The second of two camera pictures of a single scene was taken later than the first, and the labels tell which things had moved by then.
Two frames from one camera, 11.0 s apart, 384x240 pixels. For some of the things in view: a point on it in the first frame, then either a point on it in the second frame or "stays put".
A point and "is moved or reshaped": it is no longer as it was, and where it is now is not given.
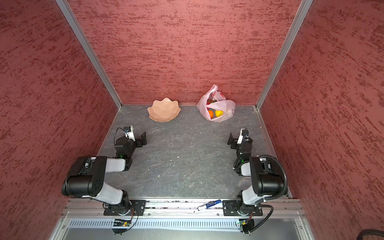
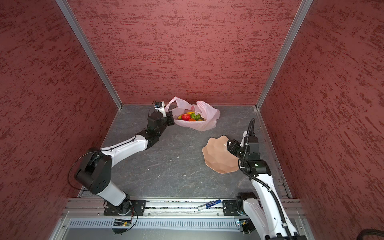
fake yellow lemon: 219,113 -> 180,117
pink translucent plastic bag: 228,106 -> 175,107
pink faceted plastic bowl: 164,110 is moved or reshaped
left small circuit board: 123,223 stays put
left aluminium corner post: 89,49 stays put
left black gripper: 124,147 -> 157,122
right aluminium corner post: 302,11 stays put
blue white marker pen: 208,204 stays put
